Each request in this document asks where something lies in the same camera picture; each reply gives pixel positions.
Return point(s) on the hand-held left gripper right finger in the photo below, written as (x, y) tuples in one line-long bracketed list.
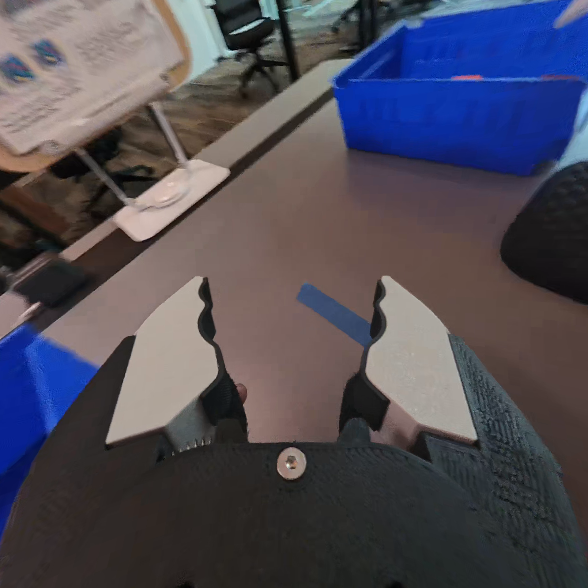
[(418, 372)]

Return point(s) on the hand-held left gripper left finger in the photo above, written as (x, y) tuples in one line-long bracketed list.
[(161, 367)]

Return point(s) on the blue plastic bin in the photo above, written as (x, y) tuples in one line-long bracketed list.
[(37, 404), (450, 129)]

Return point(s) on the blue tape strip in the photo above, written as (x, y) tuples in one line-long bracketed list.
[(331, 312)]

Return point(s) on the black textured armrest pad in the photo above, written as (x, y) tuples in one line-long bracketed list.
[(556, 243)]

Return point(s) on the printed sign board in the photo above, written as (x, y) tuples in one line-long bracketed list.
[(83, 64)]

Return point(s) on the black swivel chair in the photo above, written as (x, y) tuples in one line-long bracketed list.
[(243, 32)]

